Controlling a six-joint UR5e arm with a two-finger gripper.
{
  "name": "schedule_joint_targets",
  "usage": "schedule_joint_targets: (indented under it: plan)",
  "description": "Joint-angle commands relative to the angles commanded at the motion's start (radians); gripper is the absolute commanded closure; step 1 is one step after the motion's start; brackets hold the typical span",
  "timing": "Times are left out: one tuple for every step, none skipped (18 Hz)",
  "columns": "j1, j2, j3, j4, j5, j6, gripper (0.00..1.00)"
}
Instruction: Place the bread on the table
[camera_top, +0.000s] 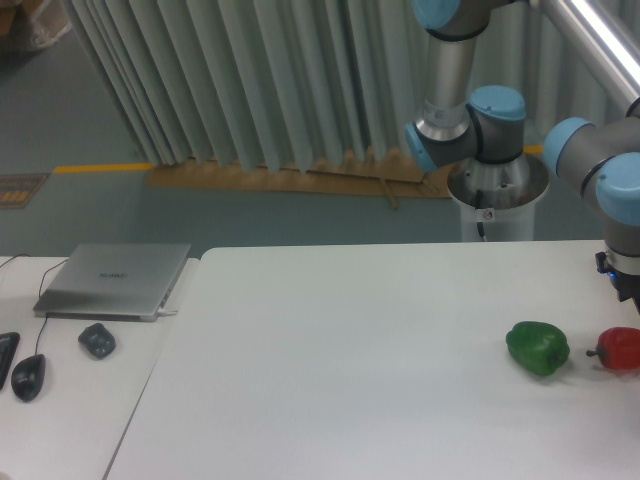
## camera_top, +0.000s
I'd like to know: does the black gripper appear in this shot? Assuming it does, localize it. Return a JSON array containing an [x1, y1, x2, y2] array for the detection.
[[595, 252, 639, 310]]

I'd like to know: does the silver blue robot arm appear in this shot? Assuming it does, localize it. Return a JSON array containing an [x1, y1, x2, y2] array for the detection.
[[405, 1, 639, 301]]

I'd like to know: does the red bell pepper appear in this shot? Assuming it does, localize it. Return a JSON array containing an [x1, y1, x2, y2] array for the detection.
[[586, 327, 640, 371]]

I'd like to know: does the green bell pepper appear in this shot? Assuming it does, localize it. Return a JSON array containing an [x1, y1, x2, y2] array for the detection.
[[505, 321, 570, 377]]

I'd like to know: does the pale green curtain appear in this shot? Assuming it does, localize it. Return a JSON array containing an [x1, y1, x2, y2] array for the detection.
[[63, 0, 640, 173]]

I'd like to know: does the white usb plug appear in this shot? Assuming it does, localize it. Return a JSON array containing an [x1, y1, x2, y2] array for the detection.
[[157, 309, 178, 317]]

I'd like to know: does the silver closed laptop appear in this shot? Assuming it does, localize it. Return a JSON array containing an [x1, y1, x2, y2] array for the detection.
[[33, 243, 190, 321]]

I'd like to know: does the black earbuds case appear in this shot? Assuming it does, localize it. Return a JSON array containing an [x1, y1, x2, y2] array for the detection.
[[78, 323, 117, 360]]

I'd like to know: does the black computer mouse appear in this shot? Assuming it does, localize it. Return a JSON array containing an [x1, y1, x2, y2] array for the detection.
[[11, 354, 46, 402]]

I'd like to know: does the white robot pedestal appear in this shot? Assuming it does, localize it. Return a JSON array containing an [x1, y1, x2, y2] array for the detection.
[[447, 154, 549, 242]]

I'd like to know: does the black mouse cable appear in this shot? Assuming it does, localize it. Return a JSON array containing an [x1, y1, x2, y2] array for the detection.
[[33, 259, 69, 356]]

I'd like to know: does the black laptop cable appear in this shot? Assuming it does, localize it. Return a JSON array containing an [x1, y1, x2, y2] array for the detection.
[[0, 253, 32, 286]]

